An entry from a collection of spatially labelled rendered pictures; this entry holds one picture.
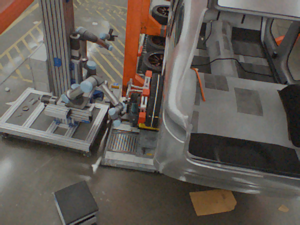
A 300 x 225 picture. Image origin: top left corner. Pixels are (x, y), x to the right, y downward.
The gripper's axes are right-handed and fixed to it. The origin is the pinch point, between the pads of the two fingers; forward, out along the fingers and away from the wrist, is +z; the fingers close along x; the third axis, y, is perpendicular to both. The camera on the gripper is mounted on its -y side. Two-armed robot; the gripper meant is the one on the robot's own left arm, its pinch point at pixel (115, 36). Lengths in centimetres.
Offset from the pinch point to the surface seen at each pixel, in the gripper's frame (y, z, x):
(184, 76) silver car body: 41, -115, 141
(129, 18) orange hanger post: -15, -60, 54
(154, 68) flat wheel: 42, 77, 28
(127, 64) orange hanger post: 36, -32, 38
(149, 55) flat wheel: 23, 101, 7
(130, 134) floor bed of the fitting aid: 138, -1, 32
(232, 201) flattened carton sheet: 197, -7, 182
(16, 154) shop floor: 160, -99, -80
